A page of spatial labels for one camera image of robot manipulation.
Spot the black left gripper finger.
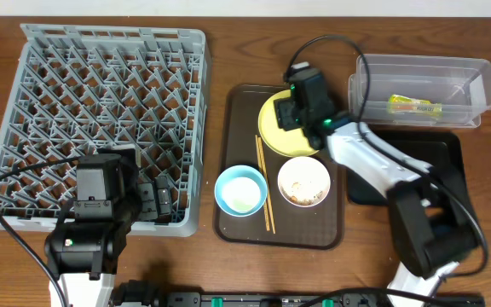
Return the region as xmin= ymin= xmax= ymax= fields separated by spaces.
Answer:
xmin=154 ymin=177 xmax=171 ymax=216
xmin=138 ymin=182 xmax=159 ymax=221

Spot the pink small plate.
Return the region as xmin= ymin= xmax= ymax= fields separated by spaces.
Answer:
xmin=277 ymin=157 xmax=331 ymax=208

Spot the light blue bowl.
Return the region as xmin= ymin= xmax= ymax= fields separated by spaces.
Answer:
xmin=214 ymin=165 xmax=266 ymax=217

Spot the green snack wrapper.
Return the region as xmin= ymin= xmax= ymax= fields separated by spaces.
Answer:
xmin=387 ymin=95 xmax=442 ymax=118

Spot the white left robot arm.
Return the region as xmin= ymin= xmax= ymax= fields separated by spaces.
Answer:
xmin=45 ymin=146 xmax=171 ymax=306

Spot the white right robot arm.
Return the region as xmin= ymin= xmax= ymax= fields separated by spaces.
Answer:
xmin=274 ymin=62 xmax=488 ymax=306

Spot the black waste tray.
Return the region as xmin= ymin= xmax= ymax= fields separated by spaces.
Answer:
xmin=347 ymin=130 xmax=465 ymax=207

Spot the yellow plate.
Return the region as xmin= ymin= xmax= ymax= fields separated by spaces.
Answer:
xmin=257 ymin=90 xmax=317 ymax=157

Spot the wooden chopstick right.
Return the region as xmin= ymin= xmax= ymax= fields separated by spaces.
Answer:
xmin=256 ymin=136 xmax=276 ymax=235

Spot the wooden chopstick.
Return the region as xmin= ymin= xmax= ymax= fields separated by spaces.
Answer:
xmin=255 ymin=135 xmax=270 ymax=232
xmin=256 ymin=136 xmax=276 ymax=235

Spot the grey dish rack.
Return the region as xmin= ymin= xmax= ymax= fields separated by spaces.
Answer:
xmin=0 ymin=24 xmax=211 ymax=237

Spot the wooden chopstick left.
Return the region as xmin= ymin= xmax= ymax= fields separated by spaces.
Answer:
xmin=255 ymin=135 xmax=270 ymax=232

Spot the brown serving tray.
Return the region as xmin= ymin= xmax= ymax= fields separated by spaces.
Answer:
xmin=214 ymin=84 xmax=345 ymax=250

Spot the clear plastic bin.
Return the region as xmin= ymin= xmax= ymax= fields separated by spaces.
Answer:
xmin=348 ymin=54 xmax=491 ymax=128

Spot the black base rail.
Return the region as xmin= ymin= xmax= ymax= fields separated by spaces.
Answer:
xmin=109 ymin=280 xmax=487 ymax=307

